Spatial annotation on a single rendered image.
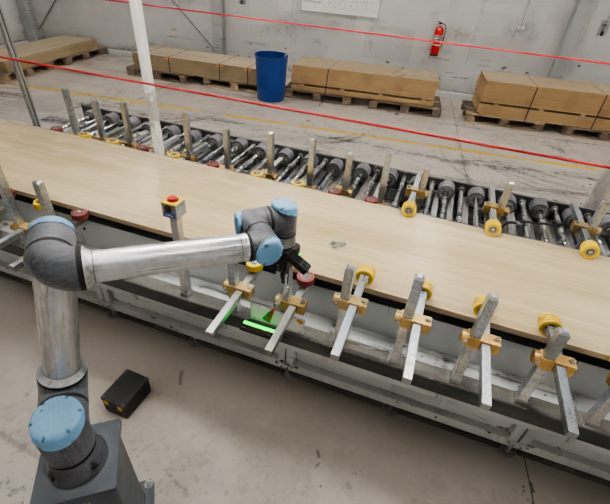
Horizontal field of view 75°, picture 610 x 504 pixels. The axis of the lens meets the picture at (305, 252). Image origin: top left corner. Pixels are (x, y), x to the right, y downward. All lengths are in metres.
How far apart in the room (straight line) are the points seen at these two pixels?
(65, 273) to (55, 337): 0.37
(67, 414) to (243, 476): 1.02
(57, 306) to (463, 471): 2.00
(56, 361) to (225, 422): 1.13
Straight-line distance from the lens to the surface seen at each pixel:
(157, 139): 2.94
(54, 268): 1.14
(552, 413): 1.92
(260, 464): 2.28
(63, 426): 1.51
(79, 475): 1.67
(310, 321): 1.98
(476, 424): 2.42
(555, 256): 2.41
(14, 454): 2.62
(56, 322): 1.41
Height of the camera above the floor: 2.06
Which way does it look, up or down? 37 degrees down
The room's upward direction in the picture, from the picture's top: 5 degrees clockwise
